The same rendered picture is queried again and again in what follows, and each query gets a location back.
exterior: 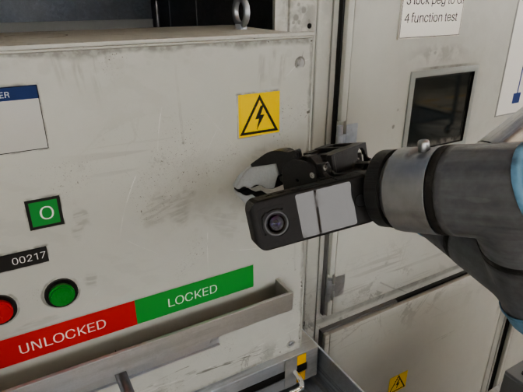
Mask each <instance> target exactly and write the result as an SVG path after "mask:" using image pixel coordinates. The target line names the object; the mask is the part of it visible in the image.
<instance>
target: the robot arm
mask: <svg viewBox="0 0 523 392"><path fill-rule="evenodd" d="M417 146H418V147H402V148H400V149H385V150H381V151H380V152H378V153H376V154H375V155H374V157H373V158H372V159H371V158H370V157H368V155H367V145H366V142H354V143H339V144H327V145H323V146H321V147H318V148H316V149H314V150H311V151H309V152H305V153H304V155H303V156H302V152H301V149H296V150H293V149H291V148H281V149H277V150H274V151H271V152H267V153H266V154H264V155H263V156H261V157H260V158H258V159H257V160H255V161H254V162H253V163H252V164H251V165H250V166H248V167H247V168H246V169H245V170H243V171H242V172H241V173H240V174H239V176H238V177H237V179H236V180H235V181H234V183H233V186H234V192H235V193H236V195H237V196H238V197H239V198H240V199H241V200H242V201H243V202H244V203H245V204H246V205H245V212H246V216H247V223H248V227H249V230H250V234H251V239H252V241H253V242H254V243H255V244H256V245H257V246H258V247H259V248H261V249H262V250H272V249H276V248H278V247H284V246H286V245H290V244H293V243H298V242H300V241H304V240H309V239H312V238H315V237H318V236H323V235H326V234H329V233H334V232H338V231H340V230H344V229H348V228H352V227H354V226H360V225H363V224H366V223H369V222H372V221H373V222H374V223H375V224H377V225H378V226H383V227H391V228H394V229H397V230H399V231H402V232H409V233H417V234H419V235H420V236H423V237H425V238H426V239H428V240H429V241H430V242H431V243H432V244H433V245H434V246H436V247H437V248H438V249H440V250H441V251H442V252H443V253H445V254H446V255H447V256H449V258H450V259H452V260H453V262H455V263H456V264H457V265H458V266H459V267H461V268H462V269H463V270H464V271H466V272H467V273H468V274H470V275H471V276H472V277H473V278H474V279H475V280H476V281H478V282H479V283H480V284H482V285H483V286H484V287H486V288H487V289H488V290H489V291H491V292H492V293H493V294H494V295H495V296H496V297H497V298H498V299H499V305H500V309H501V311H502V313H503V314H504V315H505V316H506V317H507V319H508V320H509V322H510V323H511V325H512V326H513V327H514V328H515V329H516V330H517V331H519V332H520V333H522V334H523V107H522V108H520V109H519V110H518V111H516V112H515V113H514V114H512V115H511V116H510V117H509V118H508V119H507V120H505V121H504V122H502V123H501V124H500V125H498V126H497V127H496V128H494V129H493V130H492V131H491V132H490V133H489V134H487V135H486V136H485V137H483V138H482V139H480V140H479V141H478V142H477V143H476V144H460V145H438V146H435V147H430V141H429V140H428V139H420V140H419V141H418V142H417ZM359 149H360V150H361V152H358V150H359ZM361 153H362V154H361ZM362 155H363V160H362ZM258 185H261V186H263V187H264V188H266V189H273V188H276V187H279V186H281V185H283V187H284V190H281V191H276V192H272V193H269V194H266V193H265V192H263V191H253V190H251V189H249V188H253V187H256V186H258ZM248 187H249V188H248Z"/></svg>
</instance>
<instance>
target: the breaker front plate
mask: <svg viewBox="0 0 523 392"><path fill-rule="evenodd" d="M312 43H313V38H300V39H286V40H257V41H243V42H228V43H214V44H185V45H170V46H156V47H128V48H113V49H99V50H84V51H56V52H41V53H26V54H0V87H10V86H28V85H37V89H38V93H39V97H40V105H41V110H42V114H43V118H44V126H45V130H46V134H47V141H48V146H49V149H38V150H33V151H27V152H16V153H10V154H5V155H0V257H1V256H4V255H7V254H14V253H18V252H21V251H25V250H31V249H34V248H38V247H45V246H46V247H47V254H48V257H49V261H47V262H44V263H40V264H34V265H30V266H27V267H24V268H18V269H15V270H11V271H5V272H2V273H0V295H6V296H10V297H12V298H13V299H14V300H15V301H16V304H17V313H16V315H15V316H14V317H13V318H12V319H11V320H10V321H9V322H8V323H6V324H2V325H0V341H2V340H5V339H8V338H12V337H15V336H18V335H21V334H25V333H28V332H31V331H35V330H39V329H41V328H44V327H49V326H51V325H54V324H59V323H61V322H65V321H67V320H72V319H75V318H77V317H82V316H85V315H87V314H91V313H95V312H98V311H101V310H105V309H108V308H111V307H114V306H118V305H121V304H124V303H128V302H131V301H134V300H137V299H141V298H144V297H147V296H151V295H155V294H157V293H160V292H165V291H167V290H170V289H175V288H177V287H181V286H183V285H188V284H191V283H193V282H198V281H201V280H204V279H207V278H211V277H214V276H217V275H221V274H224V273H227V272H230V271H234V270H237V269H240V268H245V267H247V266H250V265H253V272H254V286H253V287H250V288H248V289H244V290H241V291H239V292H235V293H232V294H229V295H227V296H223V297H219V298H217V299H213V300H210V301H208V302H205V303H201V304H198V305H196V306H192V307H189V308H187V309H184V310H179V311H177V312H174V313H170V314H167V315H165V316H162V317H158V318H156V319H153V320H149V321H146V322H143V323H140V324H136V325H134V326H131V327H127V328H125V329H122V330H119V331H115V332H113V333H109V334H105V335H103V336H100V337H98V338H94V339H91V340H88V341H84V342H82V343H79V344H77V345H72V346H69V347H67V348H63V349H60V350H57V351H55V352H51V353H48V354H46V355H42V356H39V357H36V358H33V359H29V360H26V361H24V362H20V363H17V364H15V365H12V366H8V367H5V368H3V369H0V392H1V391H3V390H7V389H9V388H12V387H16V386H19V385H21V384H23V383H27V382H30V381H32V380H36V379H39V378H41V377H43V376H47V375H50V374H52V373H56V372H59V371H62V370H64V369H67V368H70V367H73V366H77V365H79V364H82V363H84V362H88V361H90V360H93V359H97V358H99V357H102V356H105V355H108V354H111V353H113V352H115V350H116V351H120V350H122V349H125V348H128V347H131V346H133V345H137V344H140V343H143V342H145V341H148V340H151V339H154V338H158V337H160V336H163V335H165V334H169V333H171V332H174V331H178V330H180V329H183V328H186V327H189V326H191V325H194V324H198V323H201V322H203V321H206V320H210V319H212V318H214V317H218V316H221V315H224V314H226V313H230V312H232V311H235V310H239V309H241V308H244V307H246V306H250V305H252V304H255V303H259V302H261V301H264V300H267V299H271V298H272V297H275V296H276V279H277V278H278V279H279V280H280V281H281V282H283V283H284V284H285V285H286V286H287V287H288V288H289V289H290V290H291V291H292V292H293V309H292V310H290V311H287V312H285V313H281V314H279V315H276V316H274V317H270V318H269V319H266V320H262V321H260V322H257V323H255V324H252V325H249V326H246V327H243V328H241V329H239V330H236V331H232V332H230V333H228V334H224V335H222V336H219V337H217V338H213V339H211V340H208V341H205V342H202V343H201V344H198V345H194V346H192V347H190V348H186V349H184V350H181V351H179V352H175V353H173V354H170V355H167V356H164V357H163V358H160V359H156V360H154V361H152V362H148V363H146V364H143V365H140V366H137V367H135V368H133V369H129V370H126V372H127V374H128V377H129V379H130V381H131V383H132V386H133V389H134V391H135V392H193V391H196V390H198V389H201V388H203V387H206V386H208V385H210V384H212V383H215V382H218V381H220V380H223V379H225V378H227V377H229V376H232V375H234V374H237V373H239V372H242V371H244V370H246V369H249V368H251V367H253V366H256V365H259V364H261V363H263V362H266V361H269V360H270V359H274V358H275V357H278V356H280V355H283V354H285V353H287V352H291V351H292V350H294V349H297V348H299V347H300V322H301V303H302V284H303V266H304V241H300V242H298V243H293V244H290V245H286V246H284V247H278V248H276V249H272V250H262V249H261V248H259V247H258V246H257V245H256V244H255V243H254V242H253V241H252V239H251V234H250V230H249V227H248V223H247V216H246V212H245V205H246V204H245V203H244V202H243V201H242V200H241V199H240V198H239V197H238V196H237V195H236V193H235V192H234V186H233V183H234V181H235V180H236V179H237V177H238V176H239V174H240V173H241V172H242V171H243V170H245V169H246V168H247V167H248V166H250V165H251V164H252V163H253V162H254V161H255V160H257V159H258V158H260V157H261V156H263V155H264V154H266V153H267V152H271V151H274V150H277V149H281V148H291V149H293V150H296V149H301V152H302V156H303V155H304V153H305V152H308V136H309V117H310V98H311V62H312ZM273 91H280V94H279V132H275V133H270V134H264V135H256V136H250V137H245V138H239V115H238V95H245V94H252V93H266V92H273ZM56 195H59V197H60V202H61V209H62V213H63V218H64V222H65V224H61V225H58V226H51V227H47V228H43V229H36V230H33V231H30V226H29V223H28V218H27V215H26V209H25V205H24V202H25V201H31V200H35V199H40V198H48V197H52V196H56ZM60 278H68V279H71V280H73V281H74V282H75V284H77V287H78V290H79V293H78V295H77V297H76V299H75V300H74V301H73V302H72V303H71V304H69V305H67V306H64V307H53V306H50V305H48V304H47V303H46V301H45V299H44V290H45V289H46V288H47V286H48V285H49V284H50V283H51V282H53V281H54V280H57V279H60Z"/></svg>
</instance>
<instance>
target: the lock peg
mask: <svg viewBox="0 0 523 392"><path fill-rule="evenodd" d="M114 376H115V378H116V381H117V383H118V386H119V389H120V391H121V392H135V391H134V389H133V386H132V383H131V381H130V379H129V377H128V374H127V372H126V371H124V372H122V373H118V374H116V375H114Z"/></svg>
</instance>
